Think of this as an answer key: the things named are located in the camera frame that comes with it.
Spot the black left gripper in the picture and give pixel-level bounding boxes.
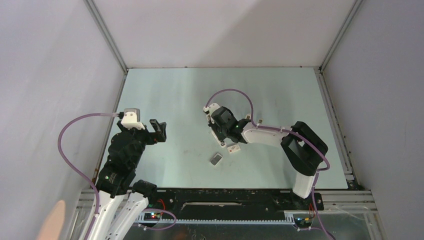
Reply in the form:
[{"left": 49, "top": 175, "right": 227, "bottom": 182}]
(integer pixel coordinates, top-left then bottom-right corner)
[{"left": 118, "top": 118, "right": 166, "bottom": 168}]

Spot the staple tray with staples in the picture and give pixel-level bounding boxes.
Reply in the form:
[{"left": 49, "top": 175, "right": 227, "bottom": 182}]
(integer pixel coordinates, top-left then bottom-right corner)
[{"left": 209, "top": 153, "right": 223, "bottom": 166}]

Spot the white stapler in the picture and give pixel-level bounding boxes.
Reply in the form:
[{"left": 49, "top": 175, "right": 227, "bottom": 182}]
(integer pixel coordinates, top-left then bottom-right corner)
[{"left": 211, "top": 129, "right": 227, "bottom": 148}]

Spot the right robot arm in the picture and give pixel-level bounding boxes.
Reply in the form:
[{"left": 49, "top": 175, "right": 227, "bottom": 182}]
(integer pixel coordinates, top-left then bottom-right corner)
[{"left": 203, "top": 103, "right": 329, "bottom": 209}]

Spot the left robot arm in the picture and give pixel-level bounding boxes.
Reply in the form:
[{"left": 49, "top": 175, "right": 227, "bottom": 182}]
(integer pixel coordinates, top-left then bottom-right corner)
[{"left": 84, "top": 119, "right": 167, "bottom": 240}]

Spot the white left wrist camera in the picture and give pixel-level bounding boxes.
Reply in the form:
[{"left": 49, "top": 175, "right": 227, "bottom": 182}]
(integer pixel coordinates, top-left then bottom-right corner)
[{"left": 120, "top": 108, "right": 146, "bottom": 130}]

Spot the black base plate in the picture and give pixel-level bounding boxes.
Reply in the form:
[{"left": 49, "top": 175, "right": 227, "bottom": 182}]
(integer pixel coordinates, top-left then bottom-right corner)
[{"left": 147, "top": 188, "right": 324, "bottom": 222}]

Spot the grey cable duct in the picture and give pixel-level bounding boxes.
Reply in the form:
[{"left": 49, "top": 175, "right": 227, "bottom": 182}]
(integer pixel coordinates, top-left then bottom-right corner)
[{"left": 132, "top": 212, "right": 296, "bottom": 226}]

